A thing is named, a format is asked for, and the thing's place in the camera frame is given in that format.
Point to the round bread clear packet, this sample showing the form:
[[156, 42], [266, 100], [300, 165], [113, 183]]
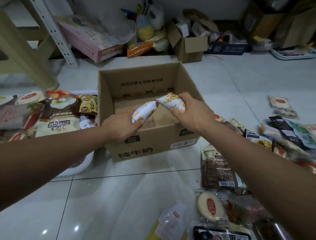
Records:
[[211, 207]]

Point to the black labelled snack packet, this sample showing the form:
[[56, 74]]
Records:
[[284, 128]]

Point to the green snack packet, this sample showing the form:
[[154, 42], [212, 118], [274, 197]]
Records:
[[302, 134]]

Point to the clear red-print packet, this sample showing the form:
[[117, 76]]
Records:
[[246, 209]]

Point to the small tan snack packet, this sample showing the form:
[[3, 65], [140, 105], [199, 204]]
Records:
[[232, 126]]

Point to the person's right forearm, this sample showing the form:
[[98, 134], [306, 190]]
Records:
[[259, 173]]

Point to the clear plastic bag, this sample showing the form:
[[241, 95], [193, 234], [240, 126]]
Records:
[[116, 22]]

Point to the black tray packet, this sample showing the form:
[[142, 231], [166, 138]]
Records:
[[217, 234]]

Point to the person's right hand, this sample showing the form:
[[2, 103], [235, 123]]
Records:
[[197, 115]]

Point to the person's left hand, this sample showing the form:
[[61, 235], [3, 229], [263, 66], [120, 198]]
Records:
[[118, 128]]

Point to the white orange snack packet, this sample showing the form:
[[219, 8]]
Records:
[[144, 111], [170, 101]]

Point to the clear pouch red label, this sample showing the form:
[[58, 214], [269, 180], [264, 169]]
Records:
[[172, 221]]

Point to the dark brown snack packet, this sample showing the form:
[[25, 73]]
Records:
[[217, 170]]

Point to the white flat tray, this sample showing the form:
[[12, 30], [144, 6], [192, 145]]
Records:
[[293, 54]]

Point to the person's left thumb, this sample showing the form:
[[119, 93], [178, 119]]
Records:
[[137, 125]]

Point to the pink flat box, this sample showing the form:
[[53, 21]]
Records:
[[91, 42]]

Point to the glossy dark brown packet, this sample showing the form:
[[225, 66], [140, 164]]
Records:
[[269, 231]]

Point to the person's left forearm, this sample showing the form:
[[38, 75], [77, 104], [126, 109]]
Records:
[[49, 163]]

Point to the yellow white plush toy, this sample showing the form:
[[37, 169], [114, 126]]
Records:
[[147, 24]]

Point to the yellow food picture packet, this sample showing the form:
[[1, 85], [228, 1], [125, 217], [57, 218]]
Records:
[[259, 141]]

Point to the open brown cardboard box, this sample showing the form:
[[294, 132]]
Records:
[[153, 141]]

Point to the white perforated metal post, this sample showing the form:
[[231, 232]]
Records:
[[55, 32]]

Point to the orange snack bag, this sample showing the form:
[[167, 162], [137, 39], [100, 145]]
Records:
[[138, 48]]

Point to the large brown cardboard box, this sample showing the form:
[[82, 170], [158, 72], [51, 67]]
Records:
[[261, 23]]

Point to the white plastic basin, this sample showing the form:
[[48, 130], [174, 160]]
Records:
[[85, 167]]

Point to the dark blue box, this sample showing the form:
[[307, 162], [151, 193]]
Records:
[[227, 48]]

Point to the person's right thumb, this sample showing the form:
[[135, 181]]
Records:
[[178, 114]]

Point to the pile of mixed snack packets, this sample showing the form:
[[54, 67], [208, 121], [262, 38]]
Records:
[[56, 113]]

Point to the white round cake packet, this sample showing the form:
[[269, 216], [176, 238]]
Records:
[[281, 103]]

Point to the small open cardboard box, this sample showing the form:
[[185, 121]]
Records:
[[188, 47]]

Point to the tall brown cardboard box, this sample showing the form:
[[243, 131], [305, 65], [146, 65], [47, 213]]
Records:
[[298, 27]]

